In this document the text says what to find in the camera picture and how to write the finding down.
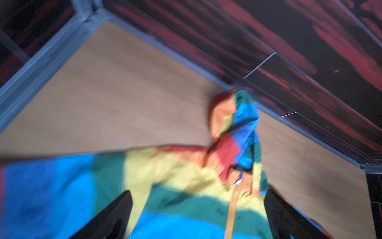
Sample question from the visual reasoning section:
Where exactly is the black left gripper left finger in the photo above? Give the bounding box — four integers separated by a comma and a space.
71, 190, 133, 239

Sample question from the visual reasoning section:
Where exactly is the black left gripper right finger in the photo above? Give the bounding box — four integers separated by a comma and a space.
264, 189, 330, 239

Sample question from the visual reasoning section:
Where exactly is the rainbow striped zip jacket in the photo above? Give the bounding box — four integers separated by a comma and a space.
1, 90, 274, 239

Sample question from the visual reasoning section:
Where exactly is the aluminium frame rail left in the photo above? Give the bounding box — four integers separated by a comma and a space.
0, 0, 103, 132

